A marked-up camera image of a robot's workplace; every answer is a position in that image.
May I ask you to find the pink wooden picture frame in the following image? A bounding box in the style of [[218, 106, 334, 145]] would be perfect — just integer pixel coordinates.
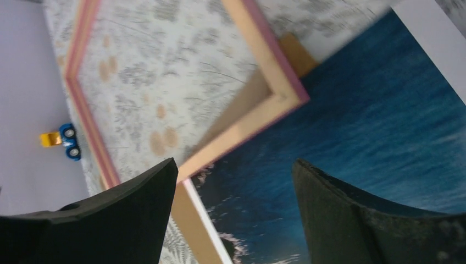
[[64, 1, 309, 190]]

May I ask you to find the floral patterned table mat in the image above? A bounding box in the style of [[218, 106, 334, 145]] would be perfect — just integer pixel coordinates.
[[42, 0, 466, 264]]

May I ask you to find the blue seascape photo print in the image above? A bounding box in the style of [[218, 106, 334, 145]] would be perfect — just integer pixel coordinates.
[[192, 1, 465, 263]]

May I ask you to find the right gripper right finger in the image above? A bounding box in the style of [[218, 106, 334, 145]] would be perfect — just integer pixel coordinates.
[[292, 159, 465, 263]]

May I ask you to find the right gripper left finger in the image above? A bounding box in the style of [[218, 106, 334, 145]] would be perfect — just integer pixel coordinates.
[[1, 158, 178, 263]]

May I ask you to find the yellow and blue toy car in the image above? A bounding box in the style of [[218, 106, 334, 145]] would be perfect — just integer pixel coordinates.
[[39, 123, 81, 161]]

